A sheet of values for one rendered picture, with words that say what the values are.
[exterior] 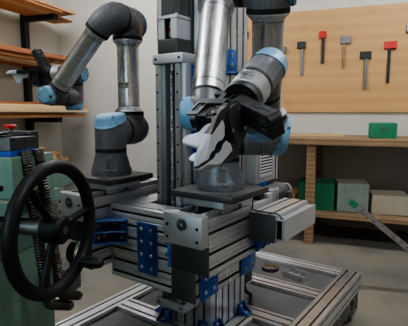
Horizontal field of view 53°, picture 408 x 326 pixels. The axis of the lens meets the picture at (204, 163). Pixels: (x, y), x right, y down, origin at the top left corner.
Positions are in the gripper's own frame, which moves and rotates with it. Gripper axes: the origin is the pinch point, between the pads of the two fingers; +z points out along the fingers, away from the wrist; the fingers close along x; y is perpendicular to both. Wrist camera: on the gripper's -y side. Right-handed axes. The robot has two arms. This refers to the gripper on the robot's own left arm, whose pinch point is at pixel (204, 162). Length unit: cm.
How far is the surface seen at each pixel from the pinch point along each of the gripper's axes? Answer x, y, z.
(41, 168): 0.0, 35.0, 5.0
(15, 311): -34, 56, 20
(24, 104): -72, 297, -148
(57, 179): -19, 62, -11
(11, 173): -1.2, 44.3, 6.2
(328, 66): -127, 77, -296
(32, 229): -11.9, 40.7, 11.0
